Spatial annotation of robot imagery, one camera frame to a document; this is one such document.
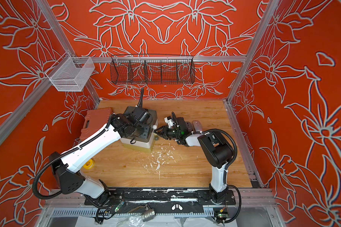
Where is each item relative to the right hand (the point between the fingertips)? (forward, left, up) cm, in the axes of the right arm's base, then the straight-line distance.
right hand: (155, 131), depth 87 cm
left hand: (-5, +4, +9) cm, 11 cm away
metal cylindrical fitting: (-42, 0, -8) cm, 42 cm away
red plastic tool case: (+13, +46, -5) cm, 48 cm away
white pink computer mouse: (+12, -29, -10) cm, 33 cm away
